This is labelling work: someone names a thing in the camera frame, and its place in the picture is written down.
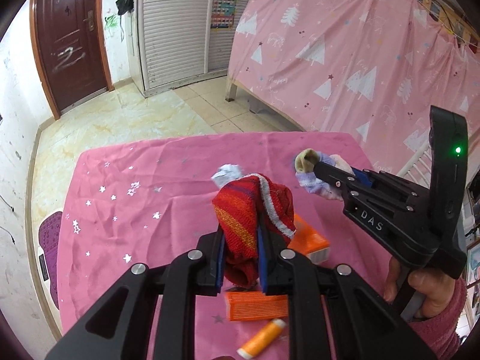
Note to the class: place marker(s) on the colourful wall chart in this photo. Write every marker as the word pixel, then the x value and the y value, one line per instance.
pixel 222 14

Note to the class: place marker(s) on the pink star tablecloth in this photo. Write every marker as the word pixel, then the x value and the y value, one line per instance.
pixel 150 201

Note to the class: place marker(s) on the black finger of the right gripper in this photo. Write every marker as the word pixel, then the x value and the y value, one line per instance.
pixel 370 179
pixel 336 177

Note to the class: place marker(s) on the dark red door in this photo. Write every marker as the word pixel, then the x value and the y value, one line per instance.
pixel 69 51

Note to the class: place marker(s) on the pink fleece sleeve forearm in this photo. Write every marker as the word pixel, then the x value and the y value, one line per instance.
pixel 439 332

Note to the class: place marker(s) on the orange rectangular box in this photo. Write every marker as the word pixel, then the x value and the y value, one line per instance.
pixel 309 242

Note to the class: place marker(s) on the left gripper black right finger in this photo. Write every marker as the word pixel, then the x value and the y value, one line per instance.
pixel 334 313

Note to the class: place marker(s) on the orange thread spool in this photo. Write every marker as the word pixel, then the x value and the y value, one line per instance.
pixel 262 339

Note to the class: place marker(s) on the right hand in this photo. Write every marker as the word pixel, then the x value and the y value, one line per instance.
pixel 437 288

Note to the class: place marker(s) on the crumpled white paper ball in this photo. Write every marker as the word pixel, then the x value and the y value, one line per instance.
pixel 226 174

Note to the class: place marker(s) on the white louvered wardrobe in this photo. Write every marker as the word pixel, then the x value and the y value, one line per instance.
pixel 171 43

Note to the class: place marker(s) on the orange ribbed block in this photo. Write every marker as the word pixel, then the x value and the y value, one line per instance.
pixel 255 306

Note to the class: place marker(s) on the white metal chair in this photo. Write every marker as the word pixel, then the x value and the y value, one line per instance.
pixel 418 167

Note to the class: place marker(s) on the red striped white-cuff sock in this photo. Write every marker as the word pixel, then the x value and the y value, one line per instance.
pixel 241 206

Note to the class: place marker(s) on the pink tree-print bed curtain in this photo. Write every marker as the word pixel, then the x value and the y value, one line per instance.
pixel 370 68

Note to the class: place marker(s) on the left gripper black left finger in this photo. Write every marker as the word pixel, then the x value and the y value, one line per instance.
pixel 149 313

